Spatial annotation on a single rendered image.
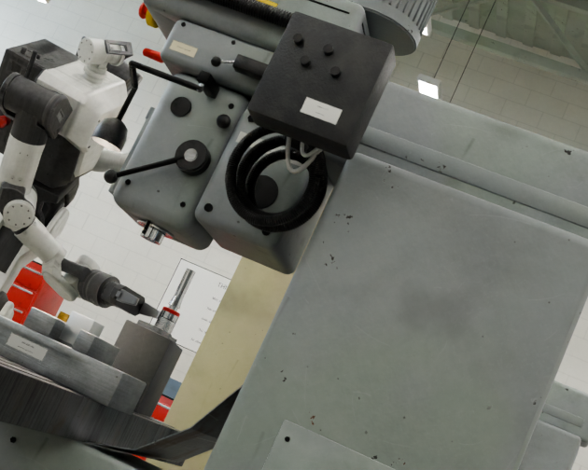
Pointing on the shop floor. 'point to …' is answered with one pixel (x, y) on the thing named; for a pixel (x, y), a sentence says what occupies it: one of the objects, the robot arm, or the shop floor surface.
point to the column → (411, 334)
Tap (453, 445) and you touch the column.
